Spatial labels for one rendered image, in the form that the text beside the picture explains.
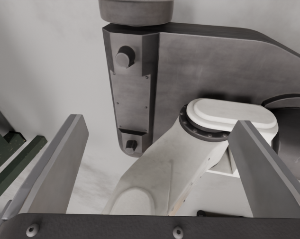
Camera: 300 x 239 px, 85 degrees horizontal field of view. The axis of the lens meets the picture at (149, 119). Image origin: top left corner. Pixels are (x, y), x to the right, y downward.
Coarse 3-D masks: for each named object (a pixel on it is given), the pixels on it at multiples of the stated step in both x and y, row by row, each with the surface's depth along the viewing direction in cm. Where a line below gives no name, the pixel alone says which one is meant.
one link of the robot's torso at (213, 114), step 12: (192, 108) 40; (204, 108) 39; (216, 108) 39; (228, 108) 39; (240, 108) 39; (252, 108) 40; (264, 108) 40; (192, 120) 38; (204, 120) 37; (216, 120) 37; (228, 120) 36; (252, 120) 36; (264, 120) 36; (276, 120) 37; (264, 132) 35; (276, 132) 35; (228, 144) 52; (228, 156) 50; (216, 168) 47; (228, 168) 47
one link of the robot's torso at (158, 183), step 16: (176, 128) 40; (192, 128) 38; (208, 128) 37; (160, 144) 36; (176, 144) 36; (192, 144) 36; (208, 144) 37; (224, 144) 38; (144, 160) 32; (160, 160) 33; (176, 160) 33; (192, 160) 33; (208, 160) 35; (128, 176) 27; (144, 176) 27; (160, 176) 28; (176, 176) 30; (192, 176) 31; (128, 192) 23; (144, 192) 23; (160, 192) 24; (176, 192) 28; (112, 208) 22; (128, 208) 22; (144, 208) 22; (160, 208) 23; (176, 208) 31
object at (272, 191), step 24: (240, 120) 10; (240, 144) 10; (264, 144) 9; (240, 168) 10; (264, 168) 8; (288, 168) 8; (264, 192) 8; (288, 192) 7; (264, 216) 8; (288, 216) 7
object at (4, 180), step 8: (40, 136) 112; (32, 144) 106; (40, 144) 109; (24, 152) 101; (32, 152) 104; (16, 160) 97; (24, 160) 98; (8, 168) 93; (16, 168) 94; (24, 168) 99; (0, 176) 89; (8, 176) 90; (16, 176) 94; (0, 184) 86; (8, 184) 90; (0, 192) 87
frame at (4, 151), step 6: (12, 132) 115; (18, 132) 114; (0, 138) 102; (6, 138) 110; (12, 138) 110; (18, 138) 114; (24, 138) 118; (0, 144) 102; (6, 144) 106; (12, 144) 110; (18, 144) 114; (0, 150) 103; (6, 150) 106; (12, 150) 110; (0, 156) 103; (6, 156) 107; (0, 162) 103
